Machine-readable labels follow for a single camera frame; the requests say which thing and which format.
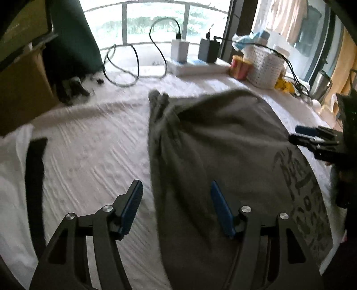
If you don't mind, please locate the yellow packet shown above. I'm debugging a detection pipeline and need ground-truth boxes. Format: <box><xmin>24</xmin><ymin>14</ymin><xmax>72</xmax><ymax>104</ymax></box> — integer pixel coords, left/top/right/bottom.
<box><xmin>275</xmin><ymin>76</ymin><xmax>297</xmax><ymax>94</ymax></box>

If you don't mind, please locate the yellow curtain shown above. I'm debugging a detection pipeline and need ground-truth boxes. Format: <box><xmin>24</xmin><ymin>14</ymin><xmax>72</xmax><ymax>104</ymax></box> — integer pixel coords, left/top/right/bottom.
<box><xmin>326</xmin><ymin>27</ymin><xmax>357</xmax><ymax>99</ymax></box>

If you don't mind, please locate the black cable over basket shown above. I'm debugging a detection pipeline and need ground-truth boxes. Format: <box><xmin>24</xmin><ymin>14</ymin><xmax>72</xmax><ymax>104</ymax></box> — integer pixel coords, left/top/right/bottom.
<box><xmin>223</xmin><ymin>38</ymin><xmax>311</xmax><ymax>99</ymax></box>

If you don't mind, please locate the brown cardboard box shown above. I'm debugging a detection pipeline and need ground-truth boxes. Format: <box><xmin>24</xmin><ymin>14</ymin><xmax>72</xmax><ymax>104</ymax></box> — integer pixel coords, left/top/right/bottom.
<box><xmin>0</xmin><ymin>44</ymin><xmax>61</xmax><ymax>138</ymax></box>

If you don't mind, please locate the balcony glass railing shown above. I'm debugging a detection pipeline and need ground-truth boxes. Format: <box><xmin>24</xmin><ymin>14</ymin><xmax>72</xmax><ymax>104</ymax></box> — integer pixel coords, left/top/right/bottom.
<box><xmin>83</xmin><ymin>0</ymin><xmax>230</xmax><ymax>51</ymax></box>

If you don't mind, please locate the black charger block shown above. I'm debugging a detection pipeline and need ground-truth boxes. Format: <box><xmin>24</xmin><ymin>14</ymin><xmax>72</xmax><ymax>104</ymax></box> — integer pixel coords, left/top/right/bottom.
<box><xmin>198</xmin><ymin>36</ymin><xmax>221</xmax><ymax>64</ymax></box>

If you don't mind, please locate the white charger block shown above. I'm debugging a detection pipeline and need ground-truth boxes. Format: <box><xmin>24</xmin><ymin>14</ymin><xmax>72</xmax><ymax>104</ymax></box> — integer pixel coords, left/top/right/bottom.
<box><xmin>170</xmin><ymin>39</ymin><xmax>190</xmax><ymax>62</ymax></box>

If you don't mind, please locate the red and yellow can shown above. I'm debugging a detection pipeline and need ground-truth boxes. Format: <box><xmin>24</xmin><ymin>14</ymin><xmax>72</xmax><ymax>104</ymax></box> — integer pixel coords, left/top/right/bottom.
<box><xmin>230</xmin><ymin>55</ymin><xmax>253</xmax><ymax>81</ymax></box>

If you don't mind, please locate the white woven basket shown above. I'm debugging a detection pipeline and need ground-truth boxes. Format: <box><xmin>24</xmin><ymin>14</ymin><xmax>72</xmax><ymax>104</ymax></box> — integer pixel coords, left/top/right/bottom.
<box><xmin>245</xmin><ymin>45</ymin><xmax>285</xmax><ymax>90</ymax></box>

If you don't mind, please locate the hanging pink garment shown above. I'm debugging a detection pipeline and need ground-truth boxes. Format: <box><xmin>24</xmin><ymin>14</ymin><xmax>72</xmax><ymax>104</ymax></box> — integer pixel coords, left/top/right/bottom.
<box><xmin>268</xmin><ymin>0</ymin><xmax>308</xmax><ymax>43</ymax></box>

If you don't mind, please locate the dark monitor screen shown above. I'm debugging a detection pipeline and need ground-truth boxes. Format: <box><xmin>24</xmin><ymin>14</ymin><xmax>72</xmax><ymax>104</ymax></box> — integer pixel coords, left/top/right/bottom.
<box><xmin>0</xmin><ymin>0</ymin><xmax>58</xmax><ymax>71</ymax></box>

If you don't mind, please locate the small black adapter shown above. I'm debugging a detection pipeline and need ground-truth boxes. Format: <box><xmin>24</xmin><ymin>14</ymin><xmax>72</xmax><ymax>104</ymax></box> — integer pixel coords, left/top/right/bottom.
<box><xmin>56</xmin><ymin>76</ymin><xmax>106</xmax><ymax>106</ymax></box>

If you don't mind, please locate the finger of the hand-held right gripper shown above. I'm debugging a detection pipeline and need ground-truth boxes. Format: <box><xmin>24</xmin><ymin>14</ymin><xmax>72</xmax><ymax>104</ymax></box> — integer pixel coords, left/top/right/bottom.
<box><xmin>288</xmin><ymin>134</ymin><xmax>347</xmax><ymax>166</ymax></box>
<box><xmin>295</xmin><ymin>125</ymin><xmax>340</xmax><ymax>140</ymax></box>

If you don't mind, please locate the grey printed t-shirt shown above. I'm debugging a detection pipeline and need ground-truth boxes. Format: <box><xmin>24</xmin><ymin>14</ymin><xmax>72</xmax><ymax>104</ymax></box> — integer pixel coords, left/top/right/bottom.
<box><xmin>147</xmin><ymin>89</ymin><xmax>334</xmax><ymax>290</ymax></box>

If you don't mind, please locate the dark green curtain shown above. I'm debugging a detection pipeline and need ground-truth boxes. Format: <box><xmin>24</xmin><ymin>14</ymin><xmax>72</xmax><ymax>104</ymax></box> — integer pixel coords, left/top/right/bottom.
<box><xmin>45</xmin><ymin>0</ymin><xmax>103</xmax><ymax>82</ymax></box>

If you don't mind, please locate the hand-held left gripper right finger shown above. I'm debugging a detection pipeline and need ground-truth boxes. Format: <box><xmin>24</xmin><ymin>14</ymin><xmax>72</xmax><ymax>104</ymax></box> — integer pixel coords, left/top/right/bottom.
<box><xmin>210</xmin><ymin>181</ymin><xmax>320</xmax><ymax>290</ymax></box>

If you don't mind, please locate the white power strip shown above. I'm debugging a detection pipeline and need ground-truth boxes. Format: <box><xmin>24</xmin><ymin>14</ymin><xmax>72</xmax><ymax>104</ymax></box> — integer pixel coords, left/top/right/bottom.
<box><xmin>166</xmin><ymin>58</ymin><xmax>232</xmax><ymax>77</ymax></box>

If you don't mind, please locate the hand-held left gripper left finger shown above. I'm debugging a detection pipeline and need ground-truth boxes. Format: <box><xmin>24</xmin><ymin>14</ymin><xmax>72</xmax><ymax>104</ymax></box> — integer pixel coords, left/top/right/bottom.
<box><xmin>29</xmin><ymin>180</ymin><xmax>144</xmax><ymax>290</ymax></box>

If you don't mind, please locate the black charger cable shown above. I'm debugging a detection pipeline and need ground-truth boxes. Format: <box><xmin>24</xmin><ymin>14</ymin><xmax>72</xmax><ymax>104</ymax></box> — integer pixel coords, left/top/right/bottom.
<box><xmin>149</xmin><ymin>17</ymin><xmax>182</xmax><ymax>79</ymax></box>

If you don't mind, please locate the metal kettle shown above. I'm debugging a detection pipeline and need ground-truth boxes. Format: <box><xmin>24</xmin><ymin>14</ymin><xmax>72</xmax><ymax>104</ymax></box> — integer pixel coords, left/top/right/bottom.
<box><xmin>309</xmin><ymin>70</ymin><xmax>333</xmax><ymax>103</ymax></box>

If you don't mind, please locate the blue and white cloth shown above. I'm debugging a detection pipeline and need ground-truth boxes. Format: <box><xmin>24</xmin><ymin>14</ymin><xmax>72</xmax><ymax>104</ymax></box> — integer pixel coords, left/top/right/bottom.
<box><xmin>231</xmin><ymin>30</ymin><xmax>270</xmax><ymax>52</ymax></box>

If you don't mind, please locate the black strap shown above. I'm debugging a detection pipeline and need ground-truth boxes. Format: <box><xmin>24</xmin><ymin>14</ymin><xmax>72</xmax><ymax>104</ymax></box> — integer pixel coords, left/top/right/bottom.
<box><xmin>25</xmin><ymin>137</ymin><xmax>48</xmax><ymax>253</ymax></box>

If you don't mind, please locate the white garment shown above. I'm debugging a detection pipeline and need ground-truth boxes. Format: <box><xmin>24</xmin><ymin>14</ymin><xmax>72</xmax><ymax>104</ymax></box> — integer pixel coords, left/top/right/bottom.
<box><xmin>0</xmin><ymin>124</ymin><xmax>48</xmax><ymax>281</ymax></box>

